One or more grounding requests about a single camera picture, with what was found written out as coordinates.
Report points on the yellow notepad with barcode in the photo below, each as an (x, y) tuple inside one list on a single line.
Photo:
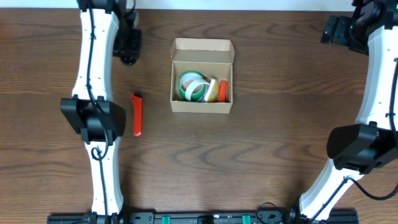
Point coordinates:
[(212, 92)]

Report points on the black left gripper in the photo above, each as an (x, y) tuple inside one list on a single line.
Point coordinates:
[(135, 48)]

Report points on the orange stapler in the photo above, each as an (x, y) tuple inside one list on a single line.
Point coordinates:
[(222, 91)]

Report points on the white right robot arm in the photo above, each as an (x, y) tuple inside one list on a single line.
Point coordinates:
[(371, 142)]

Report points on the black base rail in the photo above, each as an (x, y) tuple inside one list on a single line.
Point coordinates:
[(263, 216)]

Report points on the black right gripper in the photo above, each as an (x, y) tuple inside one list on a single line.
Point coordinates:
[(339, 35)]

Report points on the green tape roll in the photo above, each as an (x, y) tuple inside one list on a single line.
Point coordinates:
[(186, 79)]

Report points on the brown cardboard box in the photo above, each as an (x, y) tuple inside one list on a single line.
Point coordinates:
[(213, 58)]

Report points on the beige masking tape roll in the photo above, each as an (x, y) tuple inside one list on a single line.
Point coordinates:
[(193, 86)]

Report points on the orange utility knife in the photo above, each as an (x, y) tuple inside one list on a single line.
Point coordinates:
[(137, 103)]

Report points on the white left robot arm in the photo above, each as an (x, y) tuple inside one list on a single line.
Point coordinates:
[(108, 30)]

